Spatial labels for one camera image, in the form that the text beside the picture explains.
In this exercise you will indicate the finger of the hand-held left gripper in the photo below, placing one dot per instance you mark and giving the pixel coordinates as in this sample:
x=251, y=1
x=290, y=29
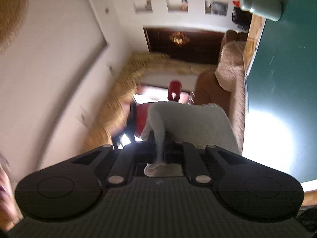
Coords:
x=133, y=121

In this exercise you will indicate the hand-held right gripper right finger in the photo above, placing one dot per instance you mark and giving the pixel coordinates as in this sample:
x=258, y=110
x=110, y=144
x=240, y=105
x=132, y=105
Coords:
x=195, y=161

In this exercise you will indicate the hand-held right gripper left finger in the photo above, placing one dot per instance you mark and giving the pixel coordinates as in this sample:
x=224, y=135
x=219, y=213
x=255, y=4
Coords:
x=123, y=163

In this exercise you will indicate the white towel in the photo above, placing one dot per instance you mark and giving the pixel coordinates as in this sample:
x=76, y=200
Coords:
x=193, y=124

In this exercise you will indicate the red cup with white lid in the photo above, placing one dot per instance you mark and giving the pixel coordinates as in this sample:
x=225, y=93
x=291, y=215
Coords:
x=174, y=89

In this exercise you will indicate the dark wooden door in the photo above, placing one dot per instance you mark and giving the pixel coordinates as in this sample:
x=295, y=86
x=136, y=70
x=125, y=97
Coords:
x=158, y=47

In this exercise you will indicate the red door ornament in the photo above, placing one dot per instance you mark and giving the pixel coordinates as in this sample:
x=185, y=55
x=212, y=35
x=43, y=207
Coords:
x=179, y=38

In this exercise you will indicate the green table mat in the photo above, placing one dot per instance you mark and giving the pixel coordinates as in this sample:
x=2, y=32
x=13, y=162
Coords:
x=284, y=67

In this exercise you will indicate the red plastic bag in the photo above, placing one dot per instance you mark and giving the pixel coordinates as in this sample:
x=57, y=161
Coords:
x=236, y=3

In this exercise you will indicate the pale green bottle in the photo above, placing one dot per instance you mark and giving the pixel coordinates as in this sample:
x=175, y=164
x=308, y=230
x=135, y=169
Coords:
x=262, y=6

